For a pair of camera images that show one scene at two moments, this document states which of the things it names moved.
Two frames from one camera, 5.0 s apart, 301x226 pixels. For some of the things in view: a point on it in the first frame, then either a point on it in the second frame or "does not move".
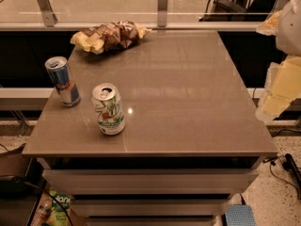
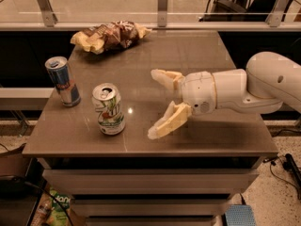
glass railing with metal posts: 191,8 does not move
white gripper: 290,28 -> 198,91
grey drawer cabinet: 193,136 does not move
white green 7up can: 111,117 does not move
